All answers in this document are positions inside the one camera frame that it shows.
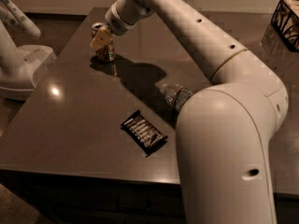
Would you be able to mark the black rxbar chocolate wrapper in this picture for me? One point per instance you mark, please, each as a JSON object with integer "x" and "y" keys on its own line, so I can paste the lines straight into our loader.
{"x": 145, "y": 134}

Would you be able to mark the black wire basket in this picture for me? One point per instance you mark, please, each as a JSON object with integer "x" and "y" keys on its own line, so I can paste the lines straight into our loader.
{"x": 285, "y": 21}

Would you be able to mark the orange soda can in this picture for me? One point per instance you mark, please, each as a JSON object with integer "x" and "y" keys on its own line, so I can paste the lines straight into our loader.
{"x": 107, "y": 53}

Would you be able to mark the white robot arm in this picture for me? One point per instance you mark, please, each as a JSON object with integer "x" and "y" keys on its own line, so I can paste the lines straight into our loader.
{"x": 223, "y": 131}

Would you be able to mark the clear plastic water bottle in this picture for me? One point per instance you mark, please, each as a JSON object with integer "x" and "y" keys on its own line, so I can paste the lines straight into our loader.
{"x": 175, "y": 95}

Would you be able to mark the dark cabinet drawer handle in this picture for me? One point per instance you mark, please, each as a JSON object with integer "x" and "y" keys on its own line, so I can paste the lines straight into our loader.
{"x": 132, "y": 204}

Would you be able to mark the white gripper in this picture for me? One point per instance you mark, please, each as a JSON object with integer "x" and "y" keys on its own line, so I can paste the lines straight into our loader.
{"x": 114, "y": 22}

